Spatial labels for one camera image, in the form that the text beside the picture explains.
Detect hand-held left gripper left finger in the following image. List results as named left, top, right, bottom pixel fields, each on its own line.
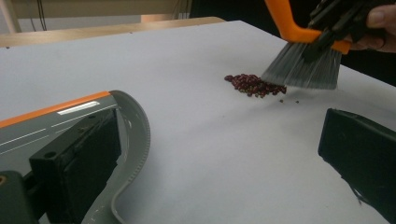
left=29, top=108, right=122, bottom=224

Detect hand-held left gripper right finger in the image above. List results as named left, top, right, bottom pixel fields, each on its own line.
left=317, top=107, right=396, bottom=224

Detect orange brush with grey bristles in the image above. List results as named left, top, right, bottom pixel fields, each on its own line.
left=260, top=0, right=353, bottom=91

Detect grey dustpan with orange lip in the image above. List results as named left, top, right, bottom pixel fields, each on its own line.
left=0, top=90, right=152, bottom=224

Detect pile of red beans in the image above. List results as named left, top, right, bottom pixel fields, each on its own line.
left=223, top=73, right=301, bottom=105

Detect white table board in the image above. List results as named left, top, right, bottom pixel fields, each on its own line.
left=0, top=20, right=396, bottom=224

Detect wooden table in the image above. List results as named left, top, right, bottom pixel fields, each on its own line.
left=0, top=16, right=226, bottom=49

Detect light wooden bench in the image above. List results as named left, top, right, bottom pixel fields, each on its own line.
left=0, top=0, right=191, bottom=35

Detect black hanging cables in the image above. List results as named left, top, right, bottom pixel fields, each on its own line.
left=28, top=0, right=49, bottom=32

